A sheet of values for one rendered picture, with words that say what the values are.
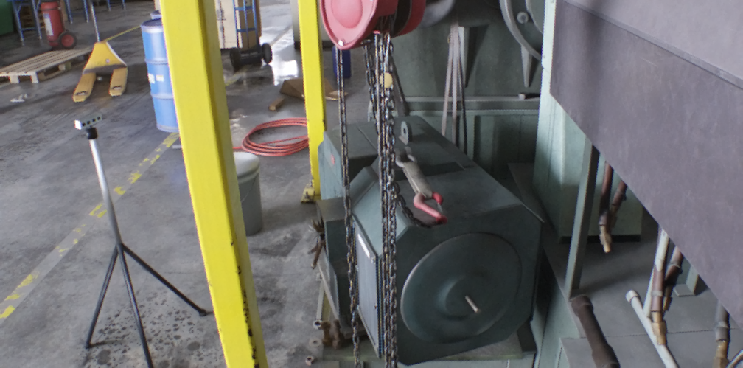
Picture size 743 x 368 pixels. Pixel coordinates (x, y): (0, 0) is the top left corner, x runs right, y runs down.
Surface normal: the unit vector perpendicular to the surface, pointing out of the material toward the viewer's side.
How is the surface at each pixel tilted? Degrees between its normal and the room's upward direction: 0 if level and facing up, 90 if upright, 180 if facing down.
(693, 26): 78
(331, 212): 0
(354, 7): 89
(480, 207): 0
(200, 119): 90
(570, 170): 72
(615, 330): 0
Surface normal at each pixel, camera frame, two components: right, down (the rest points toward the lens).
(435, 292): 0.22, 0.36
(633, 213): -0.06, 0.10
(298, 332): -0.04, -0.92
